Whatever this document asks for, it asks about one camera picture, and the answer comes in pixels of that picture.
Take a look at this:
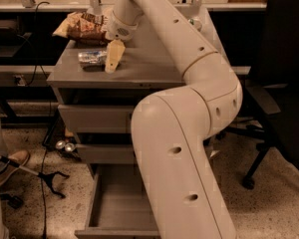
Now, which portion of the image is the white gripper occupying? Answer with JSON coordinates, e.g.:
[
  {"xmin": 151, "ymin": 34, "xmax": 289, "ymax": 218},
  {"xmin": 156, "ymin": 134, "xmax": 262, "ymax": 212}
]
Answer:
[{"xmin": 105, "ymin": 12, "xmax": 138, "ymax": 74}]

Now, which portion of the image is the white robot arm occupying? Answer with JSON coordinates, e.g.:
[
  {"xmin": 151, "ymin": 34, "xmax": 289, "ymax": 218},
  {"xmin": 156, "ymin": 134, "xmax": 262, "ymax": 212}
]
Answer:
[{"xmin": 108, "ymin": 0, "xmax": 242, "ymax": 239}]

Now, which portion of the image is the grey drawer cabinet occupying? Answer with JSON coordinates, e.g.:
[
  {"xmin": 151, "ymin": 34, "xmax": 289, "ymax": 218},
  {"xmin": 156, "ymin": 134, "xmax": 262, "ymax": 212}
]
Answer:
[{"xmin": 47, "ymin": 5, "xmax": 239, "ymax": 181}]

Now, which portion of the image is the grey top drawer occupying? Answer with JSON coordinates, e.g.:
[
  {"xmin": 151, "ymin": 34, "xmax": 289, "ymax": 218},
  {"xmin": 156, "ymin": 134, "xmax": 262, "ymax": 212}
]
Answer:
[{"xmin": 58, "ymin": 105, "xmax": 134, "ymax": 133}]

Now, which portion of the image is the grey middle drawer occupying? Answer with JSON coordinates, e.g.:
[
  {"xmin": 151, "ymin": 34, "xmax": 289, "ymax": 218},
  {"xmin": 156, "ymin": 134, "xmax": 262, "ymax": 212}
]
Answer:
[{"xmin": 77, "ymin": 144, "xmax": 135, "ymax": 164}]

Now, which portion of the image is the silver can on floor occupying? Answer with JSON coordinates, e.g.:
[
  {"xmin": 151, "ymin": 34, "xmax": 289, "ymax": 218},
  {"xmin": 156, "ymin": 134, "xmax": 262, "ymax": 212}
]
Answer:
[{"xmin": 55, "ymin": 140, "xmax": 66, "ymax": 150}]

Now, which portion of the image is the grey open bottom drawer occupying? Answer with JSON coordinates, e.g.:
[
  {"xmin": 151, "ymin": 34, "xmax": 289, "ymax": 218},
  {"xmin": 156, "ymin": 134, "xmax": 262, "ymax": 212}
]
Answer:
[{"xmin": 75, "ymin": 164, "xmax": 160, "ymax": 239}]

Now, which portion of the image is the brown chip bag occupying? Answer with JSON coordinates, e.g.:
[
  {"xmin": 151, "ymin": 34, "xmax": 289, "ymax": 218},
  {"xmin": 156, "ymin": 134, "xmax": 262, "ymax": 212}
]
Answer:
[{"xmin": 53, "ymin": 12, "xmax": 109, "ymax": 46}]

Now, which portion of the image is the black reacher grabber tool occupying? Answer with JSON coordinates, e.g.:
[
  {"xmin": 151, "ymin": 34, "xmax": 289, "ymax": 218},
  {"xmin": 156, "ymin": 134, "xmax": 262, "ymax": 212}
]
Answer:
[{"xmin": 0, "ymin": 150, "xmax": 71, "ymax": 199}]

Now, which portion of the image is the tan shoe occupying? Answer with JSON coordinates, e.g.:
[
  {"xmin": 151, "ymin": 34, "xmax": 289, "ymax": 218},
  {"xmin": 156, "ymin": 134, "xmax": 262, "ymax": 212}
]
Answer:
[{"xmin": 0, "ymin": 150, "xmax": 30, "ymax": 187}]

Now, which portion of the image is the black office chair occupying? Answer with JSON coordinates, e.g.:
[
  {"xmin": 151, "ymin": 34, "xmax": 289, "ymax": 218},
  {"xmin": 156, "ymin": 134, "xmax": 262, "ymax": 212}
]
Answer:
[{"xmin": 229, "ymin": 0, "xmax": 299, "ymax": 189}]

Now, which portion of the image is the black power cable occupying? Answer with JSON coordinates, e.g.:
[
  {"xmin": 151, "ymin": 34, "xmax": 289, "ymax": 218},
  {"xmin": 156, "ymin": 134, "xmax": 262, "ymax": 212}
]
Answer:
[{"xmin": 17, "ymin": 1, "xmax": 52, "ymax": 239}]

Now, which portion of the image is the wall power outlet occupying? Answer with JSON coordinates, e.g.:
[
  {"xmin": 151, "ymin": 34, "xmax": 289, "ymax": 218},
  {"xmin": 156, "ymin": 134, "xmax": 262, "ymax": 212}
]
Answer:
[{"xmin": 14, "ymin": 75, "xmax": 27, "ymax": 86}]

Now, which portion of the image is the black floor wire rack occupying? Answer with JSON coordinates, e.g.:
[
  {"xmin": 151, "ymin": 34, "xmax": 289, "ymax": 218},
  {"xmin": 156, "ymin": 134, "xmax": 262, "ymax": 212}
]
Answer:
[{"xmin": 43, "ymin": 112, "xmax": 81, "ymax": 161}]

